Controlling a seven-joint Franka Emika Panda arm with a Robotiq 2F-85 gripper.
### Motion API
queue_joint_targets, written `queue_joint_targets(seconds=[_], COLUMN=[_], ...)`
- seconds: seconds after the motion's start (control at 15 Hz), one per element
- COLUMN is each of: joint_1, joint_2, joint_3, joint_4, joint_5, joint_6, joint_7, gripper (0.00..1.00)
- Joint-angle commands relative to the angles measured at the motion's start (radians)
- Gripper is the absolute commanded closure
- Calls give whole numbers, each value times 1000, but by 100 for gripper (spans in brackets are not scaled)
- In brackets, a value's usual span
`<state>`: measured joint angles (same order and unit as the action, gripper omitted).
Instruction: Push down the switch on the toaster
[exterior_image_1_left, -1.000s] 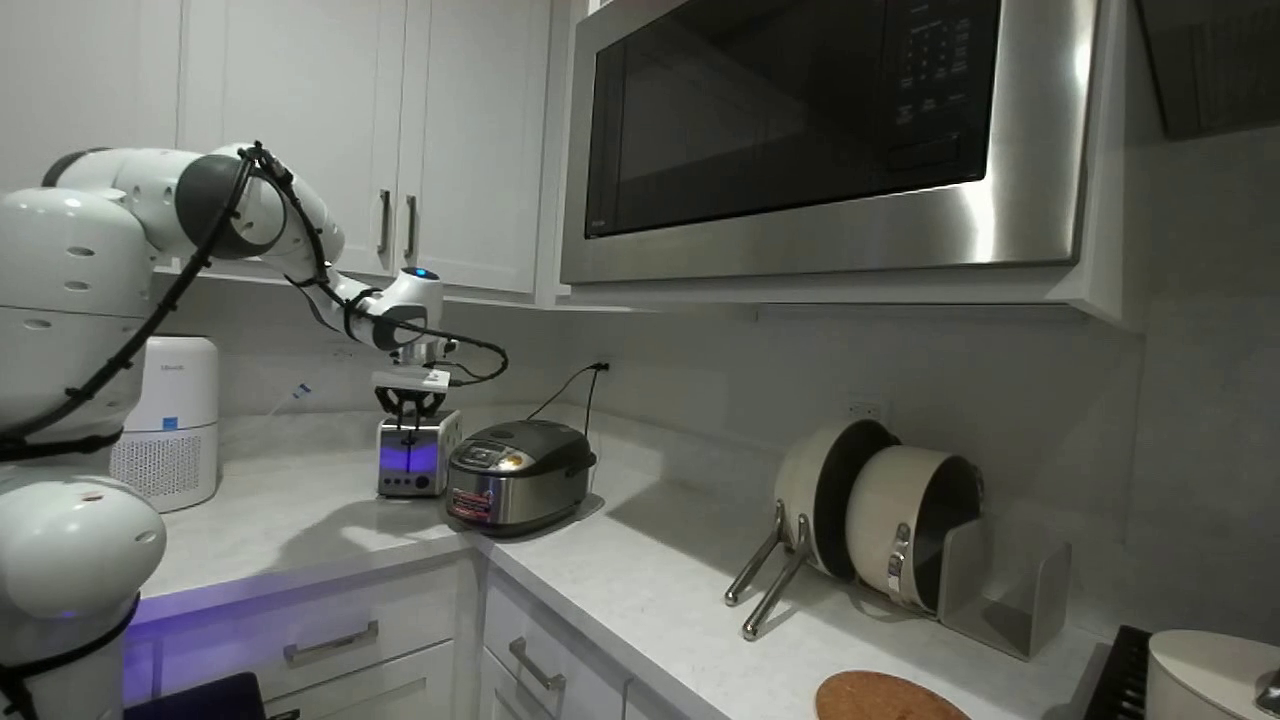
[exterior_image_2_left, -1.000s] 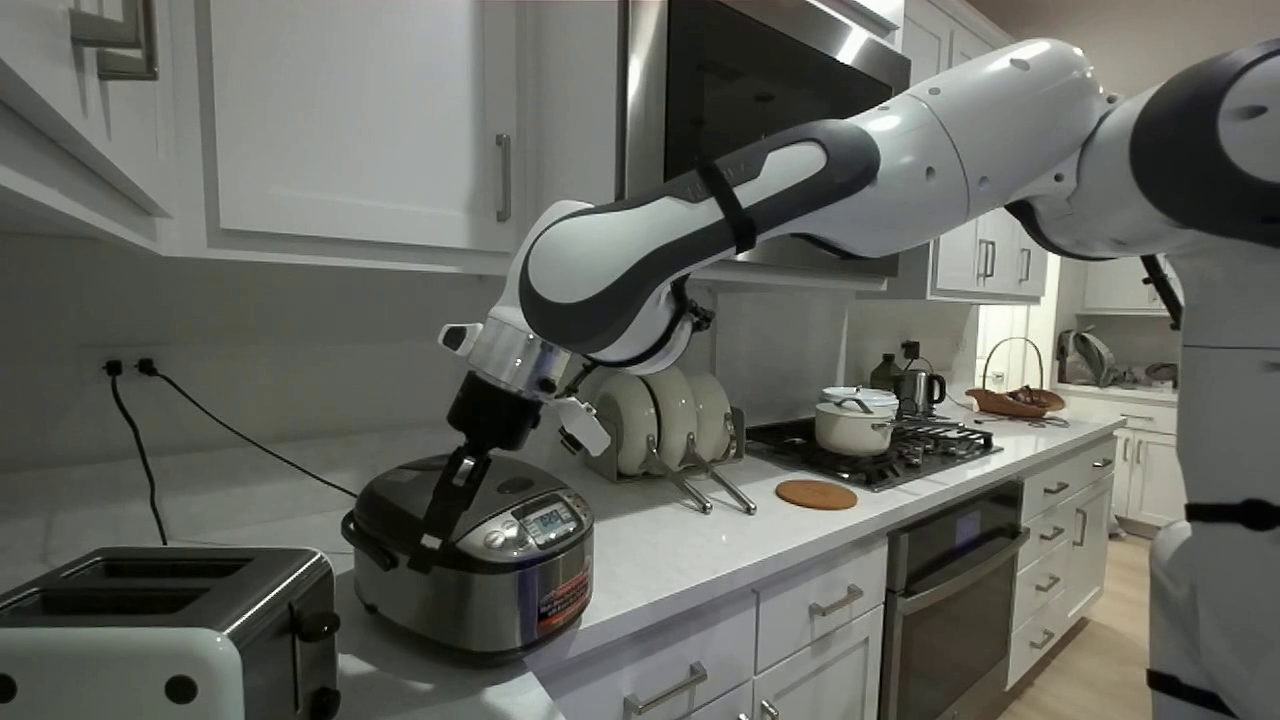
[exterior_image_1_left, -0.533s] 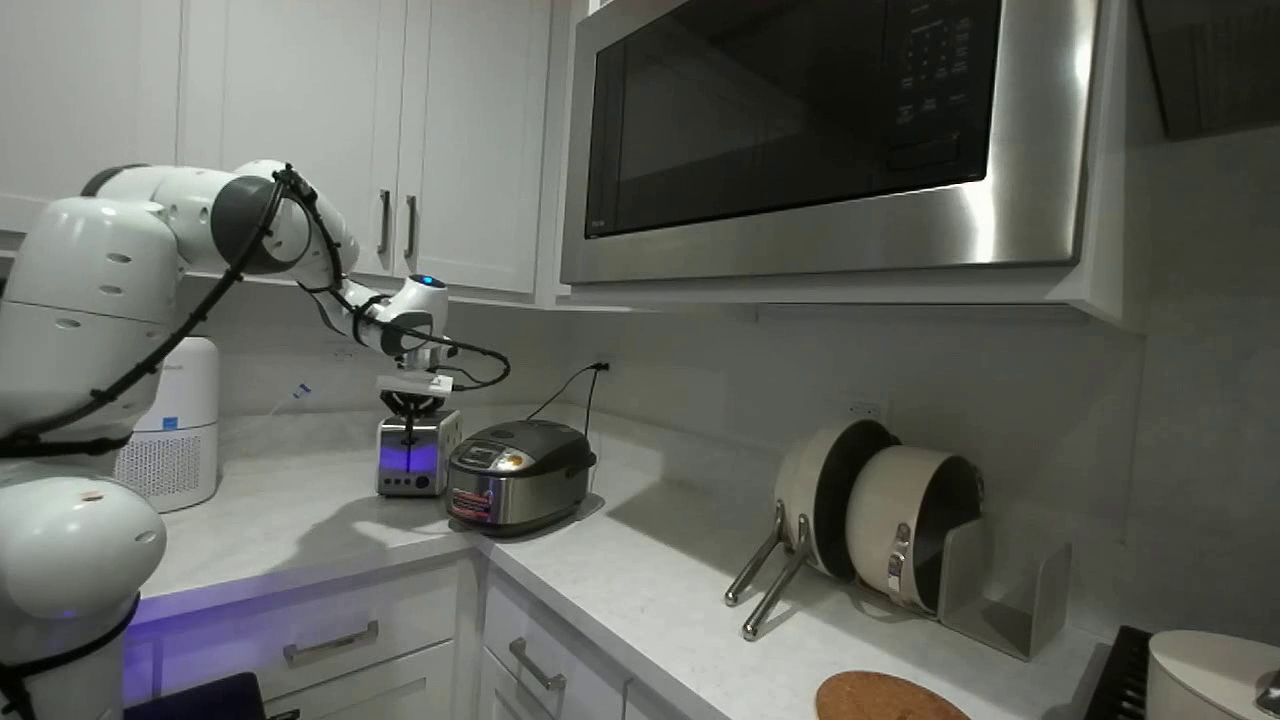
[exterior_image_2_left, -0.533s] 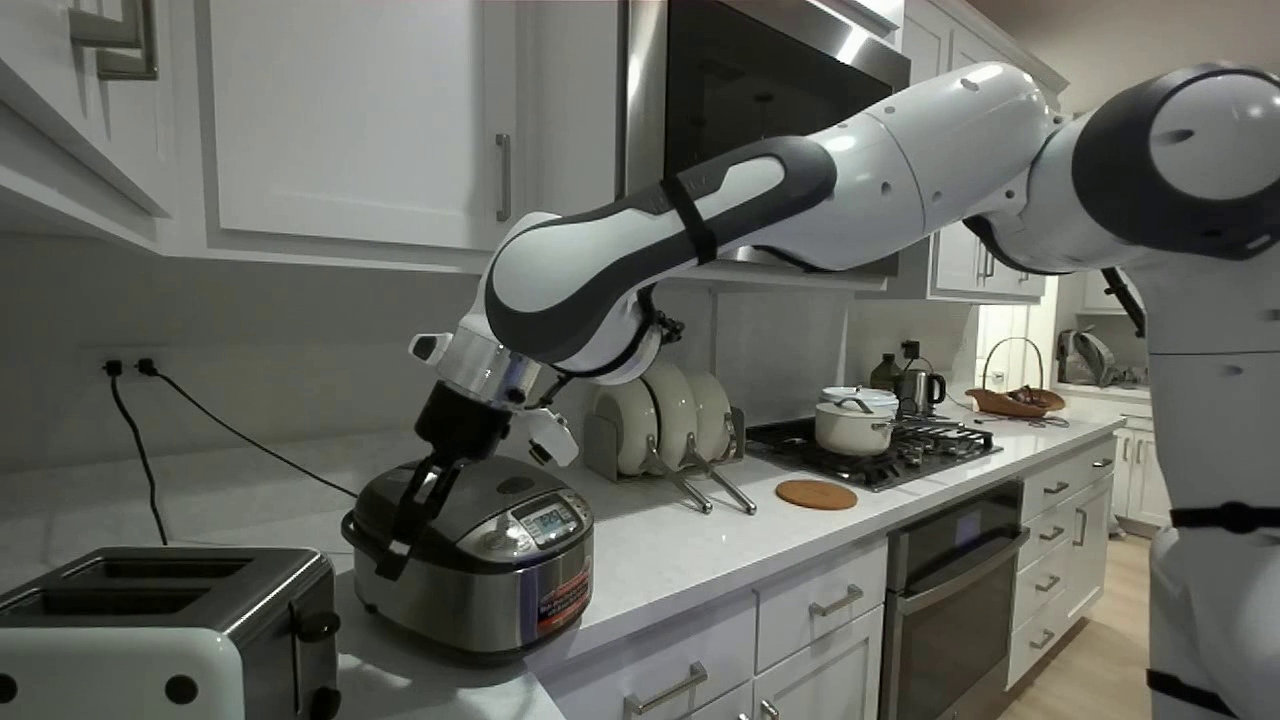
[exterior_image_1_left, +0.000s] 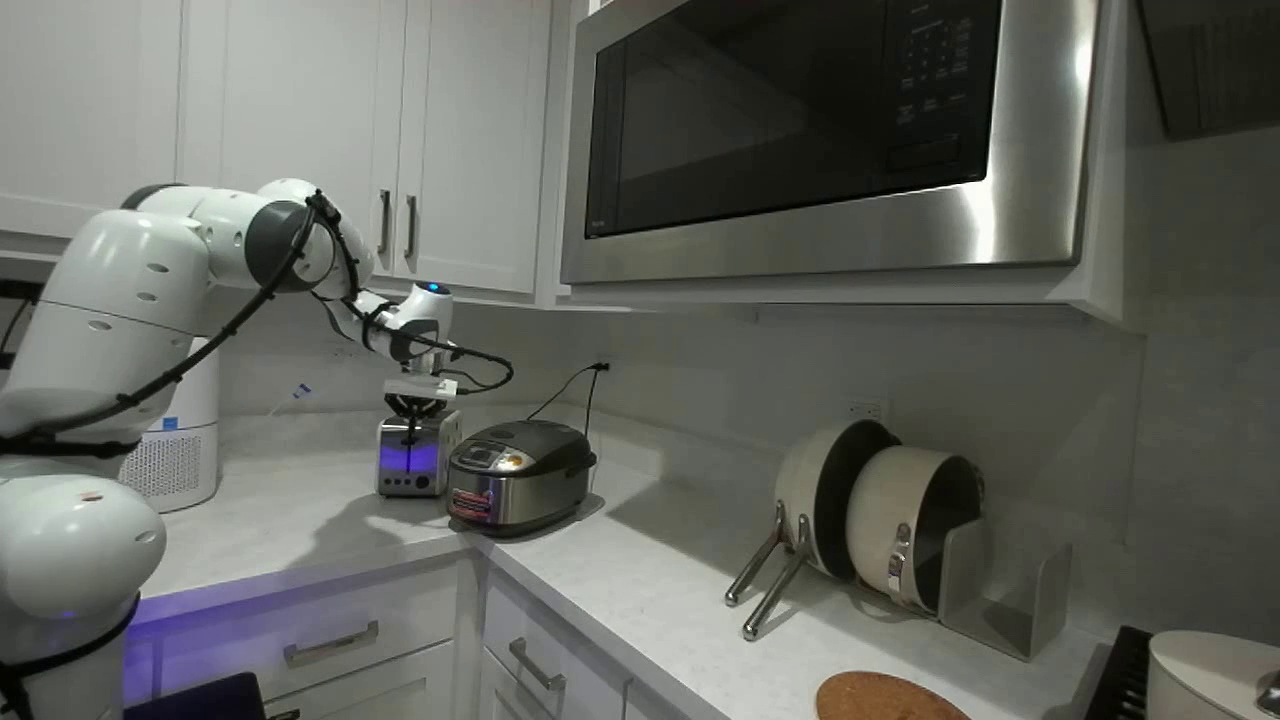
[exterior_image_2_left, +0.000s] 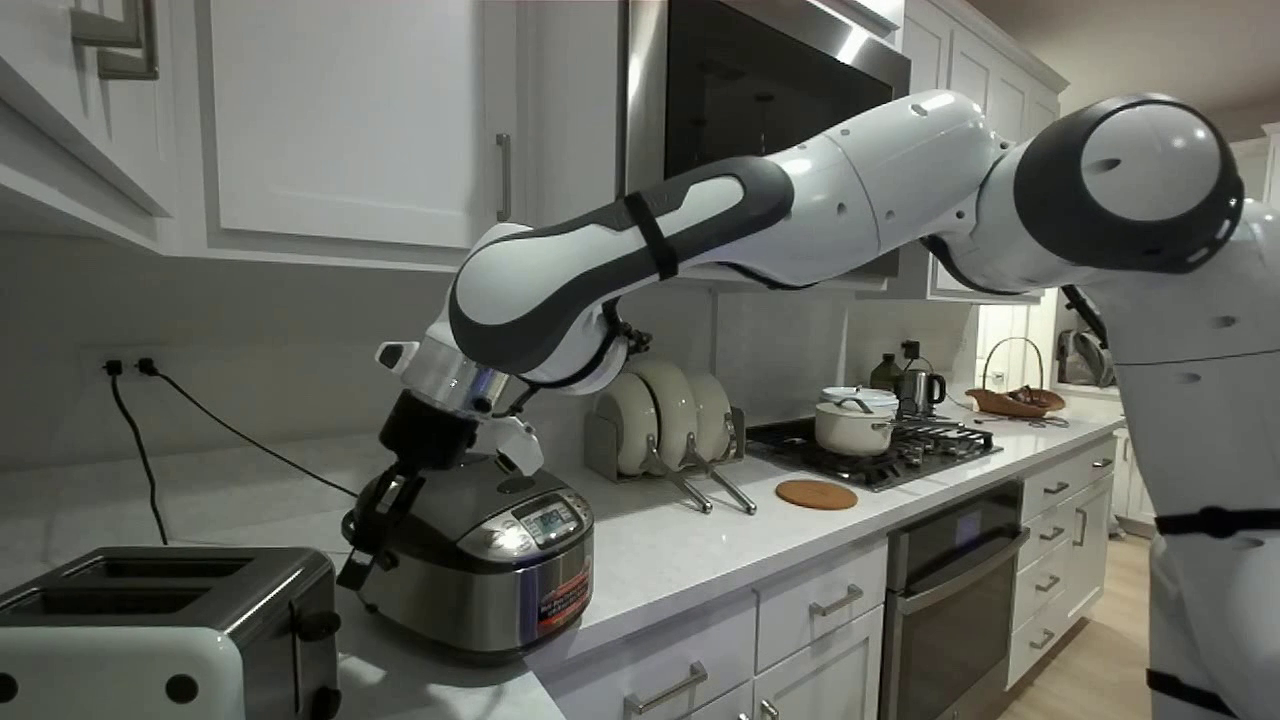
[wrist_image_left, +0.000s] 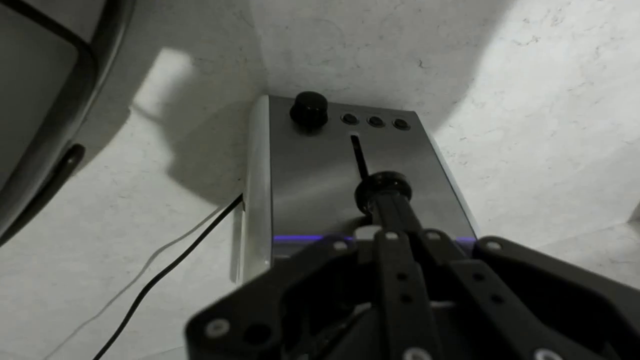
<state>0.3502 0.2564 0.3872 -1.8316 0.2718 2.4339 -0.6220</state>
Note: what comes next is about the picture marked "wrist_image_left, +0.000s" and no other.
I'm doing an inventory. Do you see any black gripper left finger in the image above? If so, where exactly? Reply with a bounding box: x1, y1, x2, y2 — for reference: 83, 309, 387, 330
185, 193, 448, 360

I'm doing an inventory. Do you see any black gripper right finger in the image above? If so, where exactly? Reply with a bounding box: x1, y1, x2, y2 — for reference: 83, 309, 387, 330
383, 193, 640, 360

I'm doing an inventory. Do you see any silver metal control box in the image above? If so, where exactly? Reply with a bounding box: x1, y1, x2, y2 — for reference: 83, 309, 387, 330
229, 92, 480, 286

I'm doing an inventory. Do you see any black toaster dial knob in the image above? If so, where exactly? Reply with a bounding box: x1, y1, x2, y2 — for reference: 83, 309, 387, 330
288, 90, 330, 133

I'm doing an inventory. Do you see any dark silver rice cooker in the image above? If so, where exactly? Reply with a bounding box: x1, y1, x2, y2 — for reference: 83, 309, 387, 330
0, 0, 139, 249

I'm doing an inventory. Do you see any thin black toaster cord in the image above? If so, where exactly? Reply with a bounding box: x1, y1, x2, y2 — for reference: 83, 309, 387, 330
91, 193, 247, 360

